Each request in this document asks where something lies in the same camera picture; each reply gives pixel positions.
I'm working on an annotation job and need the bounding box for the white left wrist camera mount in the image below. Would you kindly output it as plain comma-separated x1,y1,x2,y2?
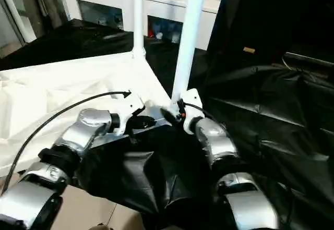
114,92,146,137

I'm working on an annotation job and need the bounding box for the long black pole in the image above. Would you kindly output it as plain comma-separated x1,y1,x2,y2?
284,52,334,68

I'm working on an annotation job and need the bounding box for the white plastic table top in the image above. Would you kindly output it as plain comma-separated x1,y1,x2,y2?
0,53,174,178

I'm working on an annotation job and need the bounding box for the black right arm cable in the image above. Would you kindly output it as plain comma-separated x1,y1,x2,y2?
177,99,293,223

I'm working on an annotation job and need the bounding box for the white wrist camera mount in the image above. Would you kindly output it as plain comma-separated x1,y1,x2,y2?
180,88,206,134
114,92,146,137

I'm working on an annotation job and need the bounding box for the black mat cover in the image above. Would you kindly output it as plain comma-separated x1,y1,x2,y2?
0,18,334,230

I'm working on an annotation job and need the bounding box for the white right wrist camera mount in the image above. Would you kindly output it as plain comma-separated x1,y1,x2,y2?
180,88,206,134

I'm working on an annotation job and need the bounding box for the white plastic table leg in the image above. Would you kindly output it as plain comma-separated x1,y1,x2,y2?
171,0,209,105
133,0,146,60

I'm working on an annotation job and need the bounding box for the grey metal rack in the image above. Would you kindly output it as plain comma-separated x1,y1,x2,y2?
0,0,70,58

